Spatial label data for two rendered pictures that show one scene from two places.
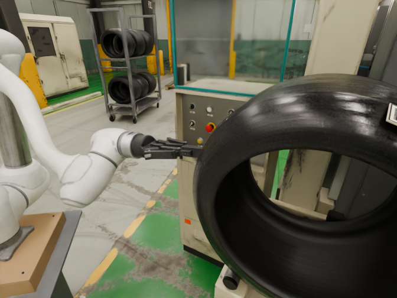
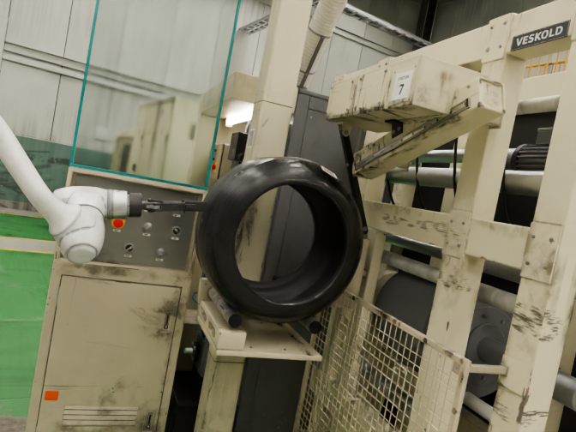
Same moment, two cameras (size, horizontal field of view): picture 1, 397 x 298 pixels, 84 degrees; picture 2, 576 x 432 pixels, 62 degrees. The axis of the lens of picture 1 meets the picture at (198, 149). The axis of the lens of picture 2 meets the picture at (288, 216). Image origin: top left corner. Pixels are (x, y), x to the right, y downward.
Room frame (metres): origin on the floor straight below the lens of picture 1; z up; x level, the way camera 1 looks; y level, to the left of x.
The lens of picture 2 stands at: (-0.68, 0.98, 1.34)
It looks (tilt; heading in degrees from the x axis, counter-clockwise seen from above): 3 degrees down; 311
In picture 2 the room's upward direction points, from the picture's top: 11 degrees clockwise
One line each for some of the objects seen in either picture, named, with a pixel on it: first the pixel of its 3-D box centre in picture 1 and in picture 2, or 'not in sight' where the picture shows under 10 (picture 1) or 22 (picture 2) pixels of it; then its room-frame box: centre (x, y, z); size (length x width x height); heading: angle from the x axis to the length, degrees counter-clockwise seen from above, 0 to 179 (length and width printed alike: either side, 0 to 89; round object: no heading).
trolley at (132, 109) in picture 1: (132, 67); not in sight; (4.70, 1.33, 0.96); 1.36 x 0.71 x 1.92; 162
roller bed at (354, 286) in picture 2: not in sight; (336, 267); (0.48, -0.73, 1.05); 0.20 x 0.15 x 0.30; 152
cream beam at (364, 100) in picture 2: not in sight; (394, 100); (0.22, -0.50, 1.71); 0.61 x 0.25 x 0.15; 152
